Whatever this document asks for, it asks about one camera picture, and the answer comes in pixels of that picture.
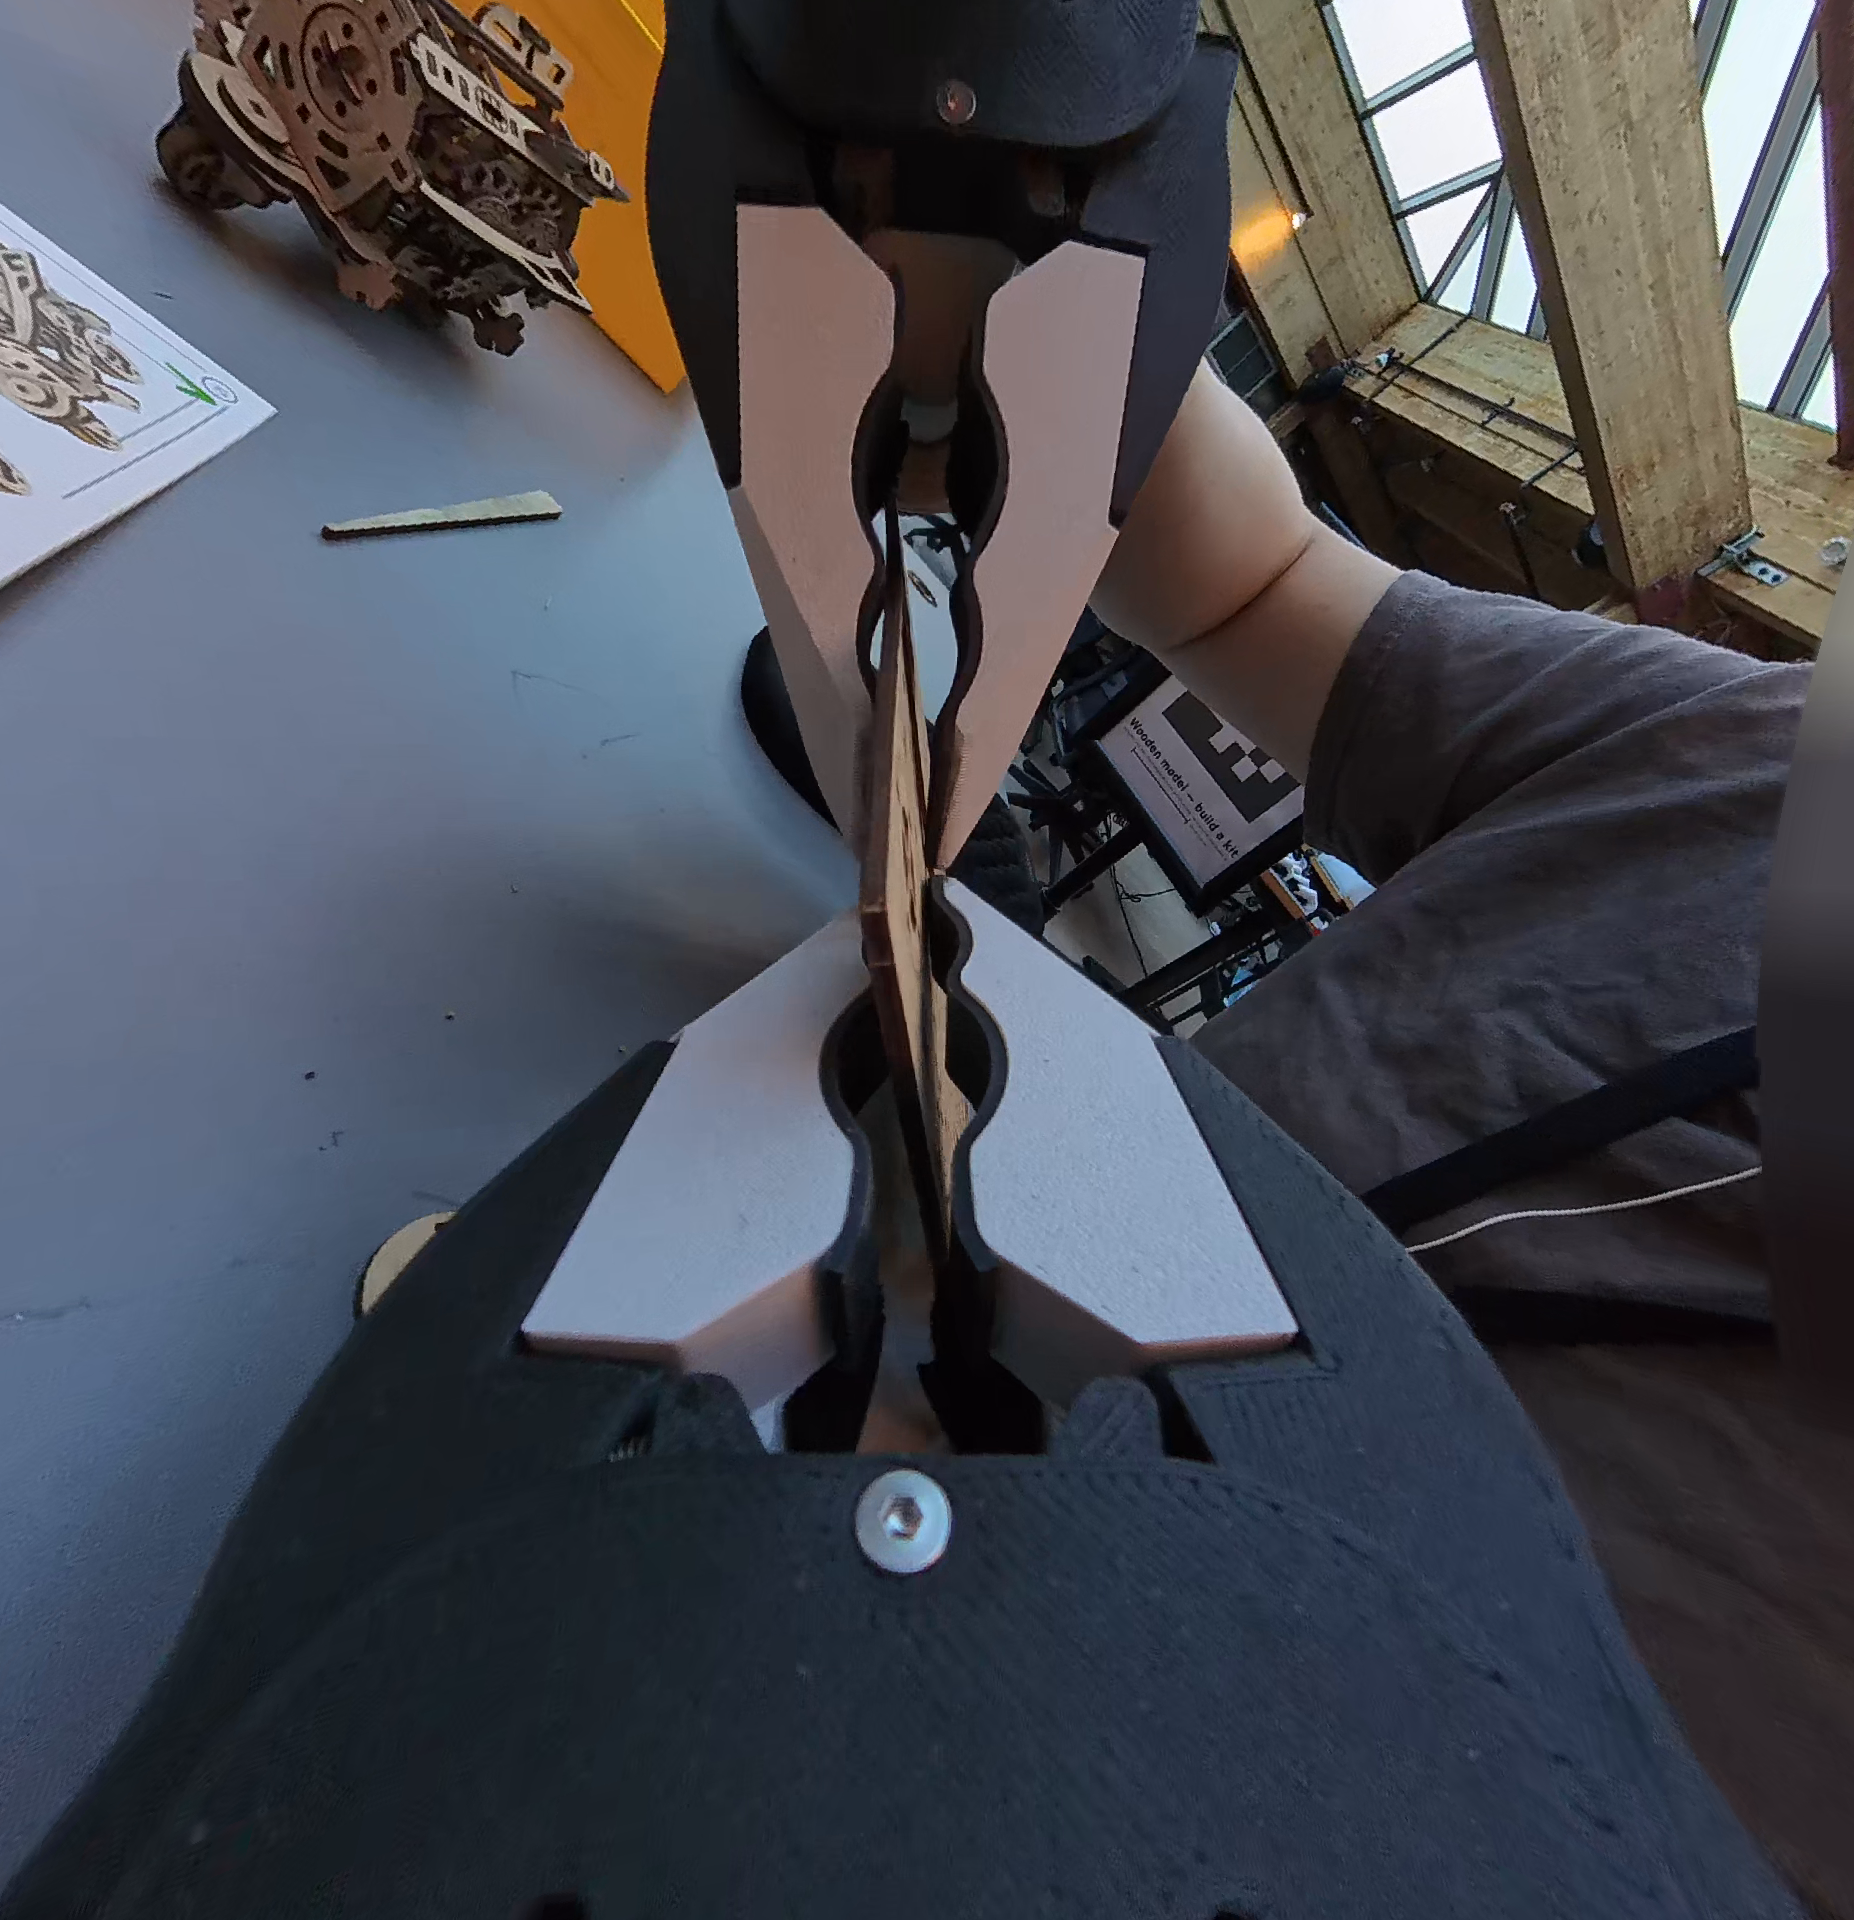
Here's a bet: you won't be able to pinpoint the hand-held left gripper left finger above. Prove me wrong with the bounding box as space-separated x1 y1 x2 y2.
521 901 884 1454

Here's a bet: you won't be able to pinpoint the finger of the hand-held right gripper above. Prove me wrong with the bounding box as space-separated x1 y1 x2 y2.
729 199 908 841
934 239 1150 874

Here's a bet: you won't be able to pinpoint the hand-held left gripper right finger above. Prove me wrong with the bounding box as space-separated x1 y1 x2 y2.
934 872 1305 1398

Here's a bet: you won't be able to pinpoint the narrow wooden parts sheet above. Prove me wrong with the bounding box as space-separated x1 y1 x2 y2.
859 516 978 1268

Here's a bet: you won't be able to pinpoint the assembled wooden model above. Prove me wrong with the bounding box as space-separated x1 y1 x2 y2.
154 0 632 358

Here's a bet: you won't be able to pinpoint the yellow plastic bin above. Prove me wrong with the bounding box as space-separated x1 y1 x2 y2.
515 0 690 394

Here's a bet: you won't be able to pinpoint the round wooden disc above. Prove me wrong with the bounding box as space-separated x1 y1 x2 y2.
353 1211 464 1321

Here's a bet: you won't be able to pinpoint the flat wooden stick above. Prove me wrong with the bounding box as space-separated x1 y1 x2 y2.
322 490 565 540

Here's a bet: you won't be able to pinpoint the framed marker sign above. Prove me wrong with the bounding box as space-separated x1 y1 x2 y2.
1084 672 1306 918

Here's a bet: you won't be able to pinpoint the skylight window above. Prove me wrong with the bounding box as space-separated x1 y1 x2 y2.
1318 0 1854 451

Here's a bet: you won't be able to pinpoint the person's grey shirt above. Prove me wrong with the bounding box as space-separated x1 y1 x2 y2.
1196 571 1814 1321

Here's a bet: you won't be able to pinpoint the wooden roof beam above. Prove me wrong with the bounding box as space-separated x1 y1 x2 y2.
1467 0 1755 603

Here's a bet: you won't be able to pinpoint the person's brown trousers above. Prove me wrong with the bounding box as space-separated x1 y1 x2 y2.
1482 1305 1854 1920

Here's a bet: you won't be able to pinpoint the instruction booklet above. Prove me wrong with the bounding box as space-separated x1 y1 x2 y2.
0 180 280 612

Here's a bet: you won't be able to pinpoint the white cord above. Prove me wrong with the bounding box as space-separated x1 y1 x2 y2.
1403 1162 1764 1254

